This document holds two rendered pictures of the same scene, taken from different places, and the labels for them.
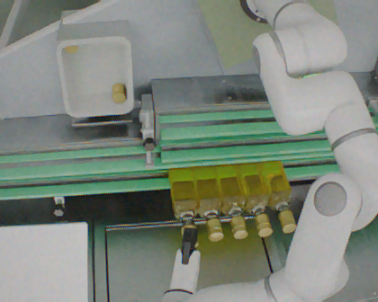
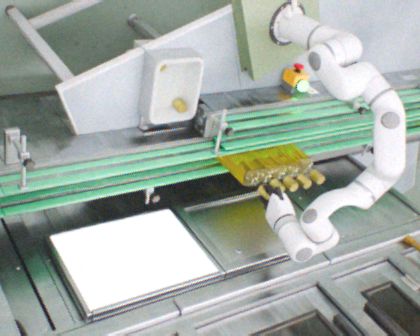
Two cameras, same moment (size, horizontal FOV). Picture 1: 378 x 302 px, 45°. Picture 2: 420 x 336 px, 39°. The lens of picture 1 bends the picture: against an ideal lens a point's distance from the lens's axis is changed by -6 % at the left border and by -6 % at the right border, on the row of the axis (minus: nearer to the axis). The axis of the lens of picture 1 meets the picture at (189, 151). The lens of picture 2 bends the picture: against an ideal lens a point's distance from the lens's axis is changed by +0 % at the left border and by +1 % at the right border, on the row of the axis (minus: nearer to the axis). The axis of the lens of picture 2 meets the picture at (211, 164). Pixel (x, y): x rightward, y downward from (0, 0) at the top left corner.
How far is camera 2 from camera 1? 1.14 m
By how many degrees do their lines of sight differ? 25
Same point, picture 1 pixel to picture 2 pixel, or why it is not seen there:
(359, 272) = (363, 215)
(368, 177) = not seen: hidden behind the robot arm
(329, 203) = (391, 122)
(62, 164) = (155, 160)
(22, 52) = (111, 72)
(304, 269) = (388, 158)
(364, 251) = not seen: hidden behind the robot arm
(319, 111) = (362, 82)
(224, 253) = not seen: hidden behind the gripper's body
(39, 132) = (121, 140)
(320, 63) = (351, 58)
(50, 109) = (120, 123)
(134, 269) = (223, 230)
